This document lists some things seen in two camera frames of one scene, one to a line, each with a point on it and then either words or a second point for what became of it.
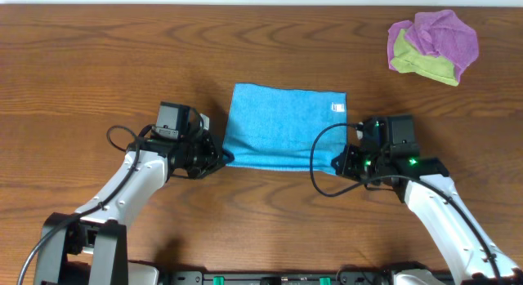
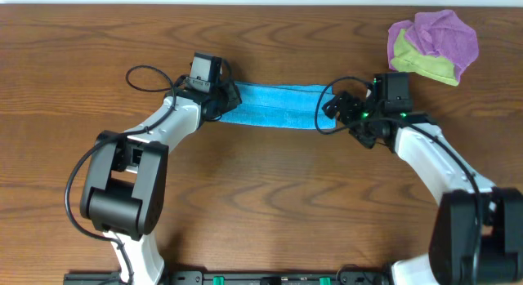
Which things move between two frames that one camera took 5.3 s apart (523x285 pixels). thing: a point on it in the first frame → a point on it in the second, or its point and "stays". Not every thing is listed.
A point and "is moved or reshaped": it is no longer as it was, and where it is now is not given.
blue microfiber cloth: x=272 y=128 is moved or reshaped
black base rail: x=192 y=277 stays
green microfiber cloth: x=408 y=60 stays
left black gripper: x=211 y=155 → x=229 y=97
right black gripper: x=347 y=158 → x=354 y=103
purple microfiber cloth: x=441 y=32 stays
